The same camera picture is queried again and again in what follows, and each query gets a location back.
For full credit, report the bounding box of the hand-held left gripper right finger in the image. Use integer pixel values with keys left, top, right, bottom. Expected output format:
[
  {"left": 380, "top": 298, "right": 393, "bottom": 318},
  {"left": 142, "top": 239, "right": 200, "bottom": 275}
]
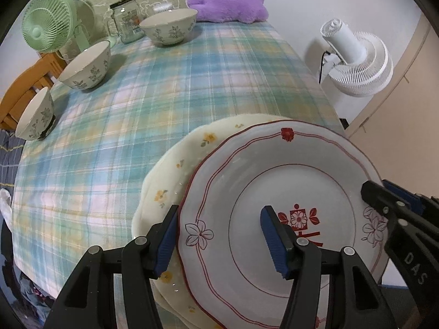
[{"left": 260, "top": 206, "right": 398, "bottom": 329}]

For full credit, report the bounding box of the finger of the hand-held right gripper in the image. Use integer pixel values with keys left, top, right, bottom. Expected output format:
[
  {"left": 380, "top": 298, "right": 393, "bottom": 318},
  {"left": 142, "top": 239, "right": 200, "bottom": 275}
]
[
  {"left": 361, "top": 180, "right": 439, "bottom": 317},
  {"left": 382, "top": 179, "right": 439, "bottom": 228}
]

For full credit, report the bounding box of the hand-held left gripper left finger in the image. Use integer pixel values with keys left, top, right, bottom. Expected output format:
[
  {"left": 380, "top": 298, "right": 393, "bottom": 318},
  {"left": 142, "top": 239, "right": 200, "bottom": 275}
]
[{"left": 44, "top": 205, "right": 179, "bottom": 329}]

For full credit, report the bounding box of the large yellow floral plate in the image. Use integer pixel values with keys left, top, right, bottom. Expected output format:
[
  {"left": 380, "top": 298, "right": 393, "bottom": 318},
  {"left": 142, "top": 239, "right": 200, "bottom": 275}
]
[{"left": 131, "top": 113, "right": 296, "bottom": 329}]

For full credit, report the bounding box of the white plate with red flower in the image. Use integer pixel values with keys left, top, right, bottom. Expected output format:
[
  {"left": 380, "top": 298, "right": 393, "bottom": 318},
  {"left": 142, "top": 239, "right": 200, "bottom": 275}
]
[{"left": 176, "top": 120, "right": 390, "bottom": 329}]

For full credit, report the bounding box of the grey floral ceramic bowl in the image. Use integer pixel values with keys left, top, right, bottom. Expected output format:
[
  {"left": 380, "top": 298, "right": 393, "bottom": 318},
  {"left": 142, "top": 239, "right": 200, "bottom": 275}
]
[
  {"left": 58, "top": 40, "right": 112, "bottom": 90},
  {"left": 15, "top": 87, "right": 56, "bottom": 141},
  {"left": 139, "top": 8, "right": 198, "bottom": 47}
]

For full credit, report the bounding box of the beige door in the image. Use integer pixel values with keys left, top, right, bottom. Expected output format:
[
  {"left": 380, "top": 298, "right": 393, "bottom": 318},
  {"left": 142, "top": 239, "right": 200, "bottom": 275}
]
[{"left": 345, "top": 14, "right": 439, "bottom": 287}]

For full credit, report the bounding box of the white standing fan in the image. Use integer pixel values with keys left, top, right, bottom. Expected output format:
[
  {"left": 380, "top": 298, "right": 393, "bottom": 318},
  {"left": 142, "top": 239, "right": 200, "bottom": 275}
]
[{"left": 319, "top": 19, "right": 394, "bottom": 97}]

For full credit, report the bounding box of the dark patterned cloth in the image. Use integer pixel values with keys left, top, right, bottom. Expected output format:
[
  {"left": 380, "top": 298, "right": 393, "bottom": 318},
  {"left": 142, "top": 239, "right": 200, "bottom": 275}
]
[{"left": 0, "top": 254, "right": 55, "bottom": 319}]

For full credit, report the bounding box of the white cloth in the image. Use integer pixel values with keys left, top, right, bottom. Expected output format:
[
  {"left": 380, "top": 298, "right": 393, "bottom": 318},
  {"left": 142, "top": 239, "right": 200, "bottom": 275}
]
[{"left": 0, "top": 188, "right": 13, "bottom": 228}]

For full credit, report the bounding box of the plaid cloth on chair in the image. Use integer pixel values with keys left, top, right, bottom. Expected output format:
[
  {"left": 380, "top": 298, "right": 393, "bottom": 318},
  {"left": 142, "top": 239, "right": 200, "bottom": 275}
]
[{"left": 0, "top": 128, "right": 28, "bottom": 187}]

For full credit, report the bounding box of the wooden chair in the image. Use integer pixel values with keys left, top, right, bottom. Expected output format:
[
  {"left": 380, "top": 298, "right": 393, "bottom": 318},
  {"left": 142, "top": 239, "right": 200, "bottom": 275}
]
[{"left": 0, "top": 55, "right": 67, "bottom": 131}]

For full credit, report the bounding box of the glass jar with dark lid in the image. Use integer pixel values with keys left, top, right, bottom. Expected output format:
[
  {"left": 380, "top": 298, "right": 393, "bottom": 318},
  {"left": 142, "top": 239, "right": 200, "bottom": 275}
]
[{"left": 108, "top": 0, "right": 145, "bottom": 44}]

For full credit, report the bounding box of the purple plush cushion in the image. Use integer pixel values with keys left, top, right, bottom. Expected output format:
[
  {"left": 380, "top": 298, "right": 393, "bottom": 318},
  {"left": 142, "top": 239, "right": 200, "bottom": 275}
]
[{"left": 186, "top": 0, "right": 268, "bottom": 24}]

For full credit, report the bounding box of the green desk fan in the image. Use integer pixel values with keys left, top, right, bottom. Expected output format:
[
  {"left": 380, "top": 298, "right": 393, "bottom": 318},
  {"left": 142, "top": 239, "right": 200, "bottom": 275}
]
[{"left": 21, "top": 0, "right": 119, "bottom": 60}]

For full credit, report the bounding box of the black fan cable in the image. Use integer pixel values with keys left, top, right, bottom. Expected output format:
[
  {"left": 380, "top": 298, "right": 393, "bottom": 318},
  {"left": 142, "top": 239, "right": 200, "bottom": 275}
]
[{"left": 317, "top": 51, "right": 331, "bottom": 84}]

